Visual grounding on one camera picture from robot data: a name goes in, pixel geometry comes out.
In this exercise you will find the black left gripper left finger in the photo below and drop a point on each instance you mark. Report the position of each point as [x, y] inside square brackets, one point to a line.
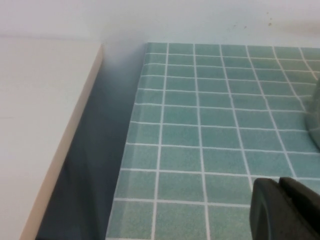
[265, 212]

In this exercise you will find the teal tile-pattern tablecloth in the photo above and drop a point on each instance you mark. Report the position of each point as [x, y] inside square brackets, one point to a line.
[200, 137]

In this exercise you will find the white board beige edge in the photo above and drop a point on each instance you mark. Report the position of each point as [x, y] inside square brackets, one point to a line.
[37, 112]

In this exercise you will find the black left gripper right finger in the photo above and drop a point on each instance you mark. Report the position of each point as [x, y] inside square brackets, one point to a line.
[302, 215]

